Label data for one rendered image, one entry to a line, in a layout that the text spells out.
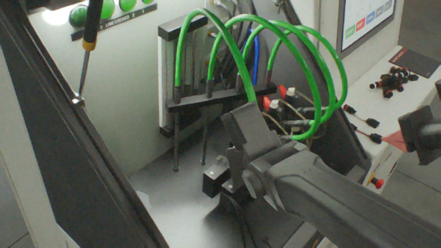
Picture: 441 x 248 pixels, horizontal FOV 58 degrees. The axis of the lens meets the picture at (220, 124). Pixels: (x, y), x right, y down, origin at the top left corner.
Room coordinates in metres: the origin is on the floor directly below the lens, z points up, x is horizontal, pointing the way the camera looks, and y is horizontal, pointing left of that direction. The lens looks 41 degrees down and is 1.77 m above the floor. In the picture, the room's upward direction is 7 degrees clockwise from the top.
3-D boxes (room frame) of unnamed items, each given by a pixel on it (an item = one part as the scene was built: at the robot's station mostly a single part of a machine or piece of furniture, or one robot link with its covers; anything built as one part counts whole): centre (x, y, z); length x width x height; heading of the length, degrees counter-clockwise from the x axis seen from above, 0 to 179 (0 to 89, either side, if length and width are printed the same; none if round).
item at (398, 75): (1.22, -0.60, 1.01); 0.23 x 0.11 x 0.06; 143
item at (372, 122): (1.01, -0.44, 0.99); 0.12 x 0.02 x 0.02; 49
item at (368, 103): (1.19, -0.57, 0.97); 0.70 x 0.22 x 0.03; 143
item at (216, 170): (0.81, -0.11, 0.91); 0.34 x 0.10 x 0.15; 143
